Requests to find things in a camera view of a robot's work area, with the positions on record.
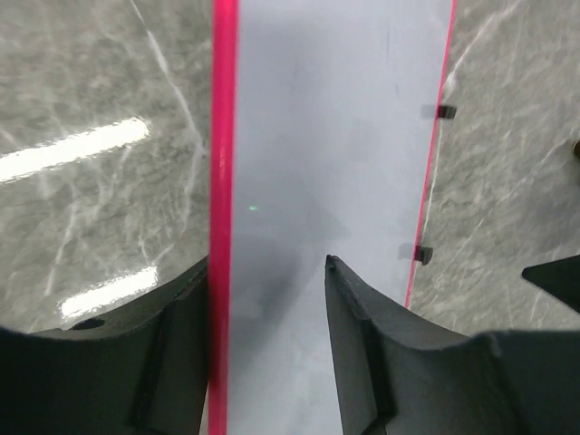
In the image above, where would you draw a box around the red framed whiteboard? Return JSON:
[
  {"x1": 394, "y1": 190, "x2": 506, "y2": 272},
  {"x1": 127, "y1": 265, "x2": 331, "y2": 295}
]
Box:
[{"x1": 208, "y1": 0, "x2": 455, "y2": 434}]

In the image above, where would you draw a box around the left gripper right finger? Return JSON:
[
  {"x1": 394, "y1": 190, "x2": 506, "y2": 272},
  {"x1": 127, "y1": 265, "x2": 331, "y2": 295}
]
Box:
[{"x1": 324, "y1": 256, "x2": 579, "y2": 434}]

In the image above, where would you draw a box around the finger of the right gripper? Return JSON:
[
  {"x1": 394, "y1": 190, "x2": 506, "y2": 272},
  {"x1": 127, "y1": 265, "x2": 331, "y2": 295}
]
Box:
[{"x1": 521, "y1": 256, "x2": 580, "y2": 313}]

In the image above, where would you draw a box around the black whiteboard stand foot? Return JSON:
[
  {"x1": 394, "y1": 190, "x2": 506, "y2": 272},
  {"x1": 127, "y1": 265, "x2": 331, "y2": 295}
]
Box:
[{"x1": 437, "y1": 104, "x2": 457, "y2": 120}]

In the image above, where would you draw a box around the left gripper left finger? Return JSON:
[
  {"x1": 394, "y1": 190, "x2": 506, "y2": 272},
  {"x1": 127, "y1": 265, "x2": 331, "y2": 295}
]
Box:
[{"x1": 1, "y1": 261, "x2": 208, "y2": 434}]

